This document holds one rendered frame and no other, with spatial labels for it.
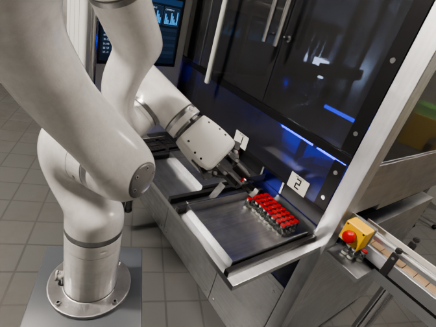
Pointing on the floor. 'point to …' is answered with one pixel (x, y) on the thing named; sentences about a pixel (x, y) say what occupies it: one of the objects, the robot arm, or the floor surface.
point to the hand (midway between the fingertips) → (237, 176)
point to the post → (364, 164)
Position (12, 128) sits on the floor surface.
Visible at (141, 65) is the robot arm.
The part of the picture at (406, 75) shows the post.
